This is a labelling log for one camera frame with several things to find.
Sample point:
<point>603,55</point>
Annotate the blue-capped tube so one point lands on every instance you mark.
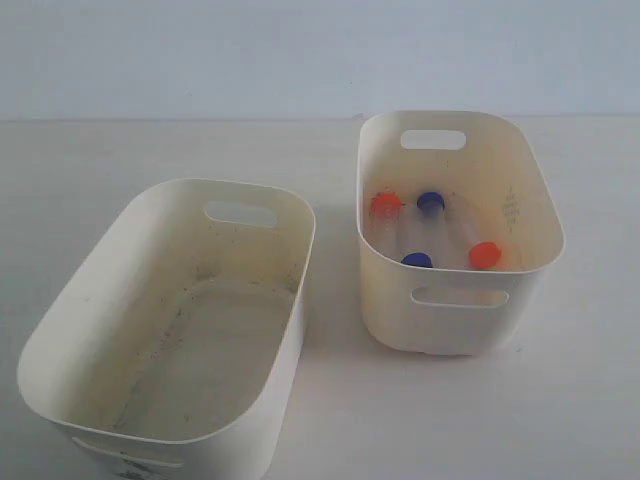
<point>433,211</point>
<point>415,245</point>

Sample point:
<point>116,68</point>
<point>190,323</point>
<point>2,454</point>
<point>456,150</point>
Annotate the cream plastic bin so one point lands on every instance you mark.
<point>450,309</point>
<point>172,350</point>

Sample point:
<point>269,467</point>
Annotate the red-capped tube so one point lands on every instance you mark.
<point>384,218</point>
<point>486,254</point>

